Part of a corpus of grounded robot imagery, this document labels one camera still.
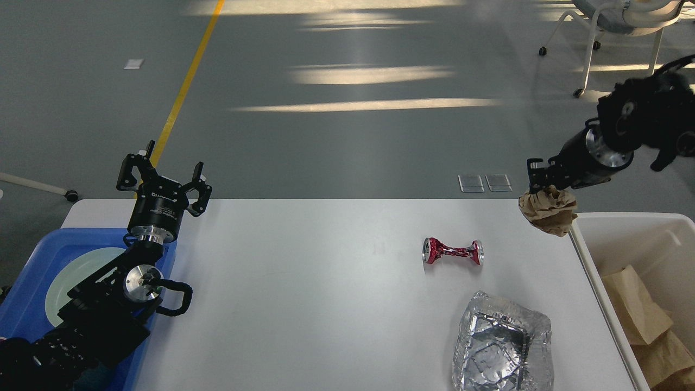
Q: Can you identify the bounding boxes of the metal floor socket plates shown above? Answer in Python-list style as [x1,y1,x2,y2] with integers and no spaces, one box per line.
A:
[457,174,513,193]

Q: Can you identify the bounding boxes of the white plastic bin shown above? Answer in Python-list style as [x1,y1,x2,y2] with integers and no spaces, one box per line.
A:
[570,212,694,390]

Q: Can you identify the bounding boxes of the blue plastic tray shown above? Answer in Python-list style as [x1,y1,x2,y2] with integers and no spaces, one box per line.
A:
[1,228,177,390]

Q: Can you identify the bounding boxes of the dark green mug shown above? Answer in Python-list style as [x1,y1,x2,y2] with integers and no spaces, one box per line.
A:
[71,363,116,390]

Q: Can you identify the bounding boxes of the pale green plate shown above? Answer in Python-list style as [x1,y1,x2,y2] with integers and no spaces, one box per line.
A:
[45,247,125,327]

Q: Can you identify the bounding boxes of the brown paper bag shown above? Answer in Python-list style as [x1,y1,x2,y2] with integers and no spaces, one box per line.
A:
[601,265,673,345]
[630,331,694,390]

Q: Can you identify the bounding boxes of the white chair on casters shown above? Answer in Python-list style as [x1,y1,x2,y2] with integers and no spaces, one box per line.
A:
[538,1,685,98]

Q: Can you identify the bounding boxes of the white chair at left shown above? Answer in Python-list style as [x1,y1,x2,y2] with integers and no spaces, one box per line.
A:
[1,173,79,203]

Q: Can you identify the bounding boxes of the red candy wrapper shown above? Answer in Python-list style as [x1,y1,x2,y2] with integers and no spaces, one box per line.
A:
[422,237,485,266]

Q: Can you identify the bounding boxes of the brown paper ball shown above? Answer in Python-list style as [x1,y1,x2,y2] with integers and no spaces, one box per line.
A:
[518,185,578,237]

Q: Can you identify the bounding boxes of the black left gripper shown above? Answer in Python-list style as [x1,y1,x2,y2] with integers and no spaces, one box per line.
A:
[116,140,212,243]

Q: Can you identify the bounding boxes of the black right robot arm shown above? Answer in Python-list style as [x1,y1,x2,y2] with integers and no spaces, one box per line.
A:
[527,55,694,194]

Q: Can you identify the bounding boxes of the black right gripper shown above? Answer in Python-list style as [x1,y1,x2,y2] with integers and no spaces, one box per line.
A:
[526,126,635,193]

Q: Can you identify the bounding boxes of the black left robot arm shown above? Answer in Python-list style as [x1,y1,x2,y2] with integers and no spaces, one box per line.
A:
[2,140,212,390]

